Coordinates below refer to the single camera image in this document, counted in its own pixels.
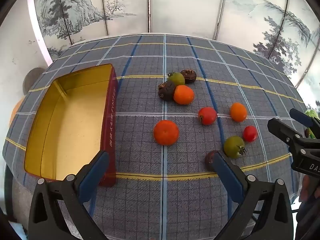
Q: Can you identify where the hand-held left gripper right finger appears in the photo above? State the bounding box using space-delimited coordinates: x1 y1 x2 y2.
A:
212 150 294 240

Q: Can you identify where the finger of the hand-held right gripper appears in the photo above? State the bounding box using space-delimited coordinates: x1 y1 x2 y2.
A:
267 117 309 157
289 108 320 138

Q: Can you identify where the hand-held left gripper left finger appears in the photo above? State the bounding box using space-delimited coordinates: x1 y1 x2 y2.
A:
28 150 110 240

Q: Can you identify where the red and gold tin box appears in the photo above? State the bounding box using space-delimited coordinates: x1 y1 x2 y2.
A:
24 64 118 187

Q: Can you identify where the dark brown wrinkled fruit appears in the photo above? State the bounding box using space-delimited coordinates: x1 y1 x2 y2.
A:
180 69 198 84
158 81 176 101

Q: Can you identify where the person's right forearm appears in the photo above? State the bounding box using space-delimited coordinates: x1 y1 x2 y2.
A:
296 197 320 240

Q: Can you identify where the person's right hand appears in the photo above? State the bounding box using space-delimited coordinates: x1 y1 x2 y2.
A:
299 174 316 204

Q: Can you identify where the green leafy object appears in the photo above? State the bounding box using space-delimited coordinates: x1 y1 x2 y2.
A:
304 109 320 138

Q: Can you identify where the dark purple round fruit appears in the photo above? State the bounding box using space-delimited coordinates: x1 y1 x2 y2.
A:
205 150 220 172

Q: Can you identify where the green tomato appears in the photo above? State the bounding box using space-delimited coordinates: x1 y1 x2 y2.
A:
167 72 186 86
223 136 247 159

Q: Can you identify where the small red tomato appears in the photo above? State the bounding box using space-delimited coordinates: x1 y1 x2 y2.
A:
243 125 258 142

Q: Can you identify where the plaid tablecloth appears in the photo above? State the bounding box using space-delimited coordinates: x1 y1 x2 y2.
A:
2 33 307 240

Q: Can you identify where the large orange mandarin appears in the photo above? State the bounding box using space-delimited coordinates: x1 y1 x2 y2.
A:
153 120 180 146

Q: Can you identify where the orange object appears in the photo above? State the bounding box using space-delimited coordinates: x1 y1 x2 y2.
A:
9 97 25 127

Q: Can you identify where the grey round object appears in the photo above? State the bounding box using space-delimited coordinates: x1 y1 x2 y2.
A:
23 67 45 95

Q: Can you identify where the painted folding screen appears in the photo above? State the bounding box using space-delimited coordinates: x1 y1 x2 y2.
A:
32 0 320 110

